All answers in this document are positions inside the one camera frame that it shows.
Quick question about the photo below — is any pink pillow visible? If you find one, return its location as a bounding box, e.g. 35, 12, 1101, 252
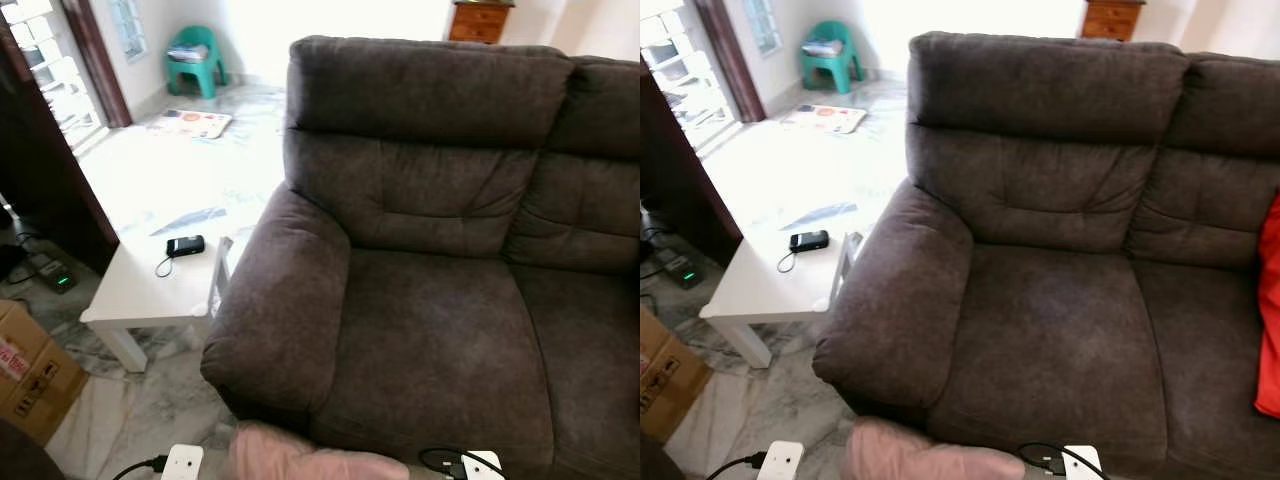
228, 420, 411, 480
845, 417, 1026, 480

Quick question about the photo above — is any dark brown fabric sofa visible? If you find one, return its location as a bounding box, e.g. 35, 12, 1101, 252
200, 35, 641, 480
812, 30, 1280, 480

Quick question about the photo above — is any colourful printed floor mat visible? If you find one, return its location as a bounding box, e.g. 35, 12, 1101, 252
782, 103, 868, 135
148, 108, 233, 139

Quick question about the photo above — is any red pillow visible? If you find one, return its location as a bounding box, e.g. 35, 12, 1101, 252
1253, 192, 1280, 419

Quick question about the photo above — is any black charger with green light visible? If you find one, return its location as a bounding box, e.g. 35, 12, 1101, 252
30, 255, 79, 294
660, 250, 706, 291

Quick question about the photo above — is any dark wooden door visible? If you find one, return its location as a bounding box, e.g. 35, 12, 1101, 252
0, 20, 121, 276
640, 60, 743, 266

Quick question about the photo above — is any white side table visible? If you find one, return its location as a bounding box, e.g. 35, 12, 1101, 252
700, 230, 863, 369
80, 232, 236, 373

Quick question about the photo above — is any brown cardboard box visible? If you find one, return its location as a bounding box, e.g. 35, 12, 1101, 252
0, 298, 89, 446
640, 305, 713, 444

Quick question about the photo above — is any white metal gate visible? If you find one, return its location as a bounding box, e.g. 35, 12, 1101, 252
640, 0, 736, 141
0, 0, 101, 146

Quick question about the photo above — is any dark grey rounded object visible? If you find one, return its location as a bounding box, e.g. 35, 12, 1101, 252
640, 435, 686, 480
0, 420, 66, 480

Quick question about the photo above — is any glass block window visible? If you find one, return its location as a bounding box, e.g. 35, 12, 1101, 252
108, 0, 148, 61
743, 0, 783, 56

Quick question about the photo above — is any brown wooden dresser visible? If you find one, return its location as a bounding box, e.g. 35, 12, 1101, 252
448, 0, 516, 45
1080, 0, 1147, 42

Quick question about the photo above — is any green plastic chair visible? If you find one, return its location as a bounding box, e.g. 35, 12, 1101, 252
165, 25, 229, 100
800, 20, 866, 95

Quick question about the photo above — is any black device with cord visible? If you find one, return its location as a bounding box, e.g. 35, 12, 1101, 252
155, 235, 206, 279
778, 230, 830, 274

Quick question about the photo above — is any brown wooden door frame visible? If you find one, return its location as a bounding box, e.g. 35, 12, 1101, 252
60, 0, 134, 128
693, 0, 767, 123

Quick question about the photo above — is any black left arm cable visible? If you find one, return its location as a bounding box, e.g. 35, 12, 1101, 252
705, 452, 766, 480
112, 455, 169, 480

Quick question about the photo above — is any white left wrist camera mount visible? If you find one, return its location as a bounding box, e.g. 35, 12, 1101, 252
757, 440, 806, 480
160, 444, 205, 480

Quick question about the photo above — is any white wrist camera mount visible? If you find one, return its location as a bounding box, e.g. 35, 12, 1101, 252
757, 440, 806, 480
160, 444, 205, 480
1062, 445, 1104, 480
462, 450, 506, 480

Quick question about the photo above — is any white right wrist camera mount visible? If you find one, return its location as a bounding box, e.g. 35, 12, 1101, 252
462, 450, 506, 480
1062, 445, 1104, 480

